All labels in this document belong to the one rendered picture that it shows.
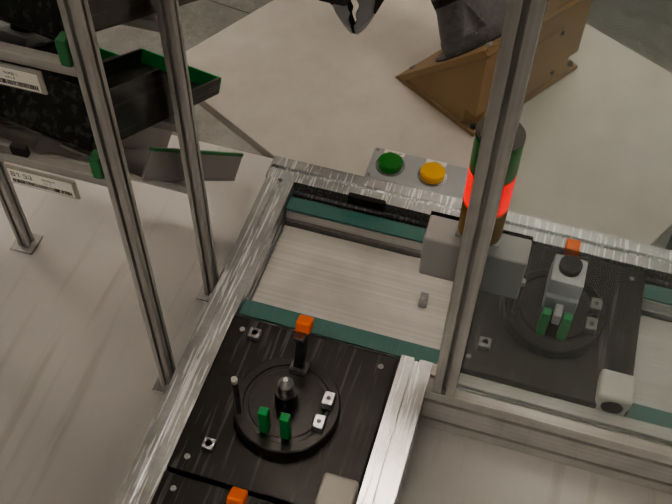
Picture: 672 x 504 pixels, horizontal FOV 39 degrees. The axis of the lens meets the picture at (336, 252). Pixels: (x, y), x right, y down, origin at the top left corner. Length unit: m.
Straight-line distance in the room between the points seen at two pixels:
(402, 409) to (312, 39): 0.88
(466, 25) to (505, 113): 0.81
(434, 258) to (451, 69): 0.65
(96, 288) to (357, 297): 0.42
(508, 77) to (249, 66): 1.05
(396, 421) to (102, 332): 0.49
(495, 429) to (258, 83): 0.83
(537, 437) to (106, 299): 0.69
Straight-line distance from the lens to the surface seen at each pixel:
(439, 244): 1.08
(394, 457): 1.24
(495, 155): 0.92
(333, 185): 1.49
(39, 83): 0.98
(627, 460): 1.34
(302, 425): 1.22
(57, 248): 1.60
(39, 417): 1.43
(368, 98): 1.78
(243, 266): 1.40
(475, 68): 1.64
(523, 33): 0.82
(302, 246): 1.47
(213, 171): 1.39
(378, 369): 1.29
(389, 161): 1.51
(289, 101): 1.77
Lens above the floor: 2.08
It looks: 53 degrees down
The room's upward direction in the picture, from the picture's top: 1 degrees clockwise
